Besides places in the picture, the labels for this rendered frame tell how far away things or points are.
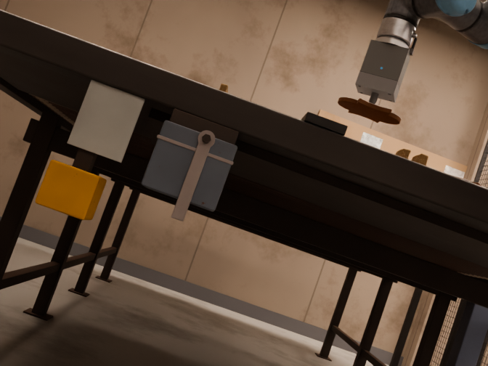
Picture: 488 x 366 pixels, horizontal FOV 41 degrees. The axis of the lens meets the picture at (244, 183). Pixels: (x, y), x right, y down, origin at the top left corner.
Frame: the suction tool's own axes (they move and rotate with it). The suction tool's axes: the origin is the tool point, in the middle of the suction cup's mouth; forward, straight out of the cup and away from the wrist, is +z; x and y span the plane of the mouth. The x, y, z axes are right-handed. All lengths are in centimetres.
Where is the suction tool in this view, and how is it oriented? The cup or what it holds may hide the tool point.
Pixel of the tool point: (367, 114)
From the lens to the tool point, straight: 142.5
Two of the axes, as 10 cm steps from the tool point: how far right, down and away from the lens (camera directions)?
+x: -2.7, -1.7, -9.5
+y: -9.0, -3.0, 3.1
